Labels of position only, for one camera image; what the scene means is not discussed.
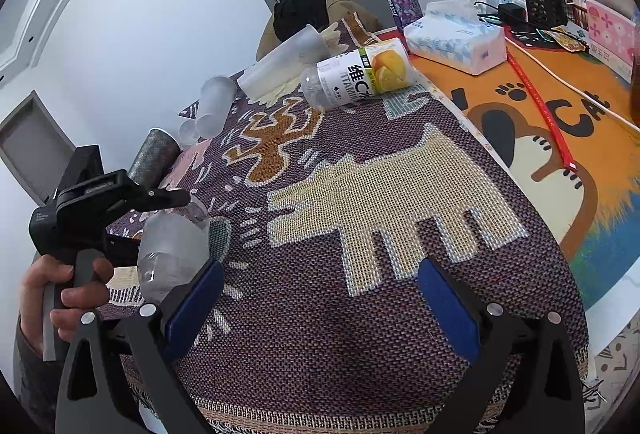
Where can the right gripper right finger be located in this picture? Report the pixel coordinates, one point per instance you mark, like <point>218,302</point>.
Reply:
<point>546,393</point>

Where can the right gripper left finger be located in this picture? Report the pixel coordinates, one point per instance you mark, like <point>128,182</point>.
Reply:
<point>94,394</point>

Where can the clear plastic cup white label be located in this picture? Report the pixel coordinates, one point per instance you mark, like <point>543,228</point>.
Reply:
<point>172,250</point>

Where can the dark patterned paper cup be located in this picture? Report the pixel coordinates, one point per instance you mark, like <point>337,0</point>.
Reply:
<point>156,156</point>

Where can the small frosted plastic cup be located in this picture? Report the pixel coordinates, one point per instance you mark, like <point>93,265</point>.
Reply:
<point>217,96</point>

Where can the tall frosted plastic cup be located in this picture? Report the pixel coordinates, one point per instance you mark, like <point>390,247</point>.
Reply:
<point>284,63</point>

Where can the patterned woven purple blanket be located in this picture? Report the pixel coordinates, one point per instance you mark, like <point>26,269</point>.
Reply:
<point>321,220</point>

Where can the orange cat mat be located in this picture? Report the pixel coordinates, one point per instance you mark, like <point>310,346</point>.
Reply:
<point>560,122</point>

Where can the red strip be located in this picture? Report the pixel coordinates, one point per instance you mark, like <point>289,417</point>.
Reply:
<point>568,161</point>

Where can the black jacket on chair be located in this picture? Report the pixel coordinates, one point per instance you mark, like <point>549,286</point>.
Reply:
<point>291,16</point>

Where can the tan chair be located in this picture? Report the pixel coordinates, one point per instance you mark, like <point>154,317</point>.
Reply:
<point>337,9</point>

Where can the orange label vitamin bottle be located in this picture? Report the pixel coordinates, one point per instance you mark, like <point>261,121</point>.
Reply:
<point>357,75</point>

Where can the white tissue pack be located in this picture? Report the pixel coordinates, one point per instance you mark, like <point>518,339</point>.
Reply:
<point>451,33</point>

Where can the pink floral box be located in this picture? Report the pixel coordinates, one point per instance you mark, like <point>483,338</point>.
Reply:
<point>611,30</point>

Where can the black mesh pen holder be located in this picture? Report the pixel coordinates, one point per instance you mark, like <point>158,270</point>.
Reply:
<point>546,14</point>

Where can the purple soda can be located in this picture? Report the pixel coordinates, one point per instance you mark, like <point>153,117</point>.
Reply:
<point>405,12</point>

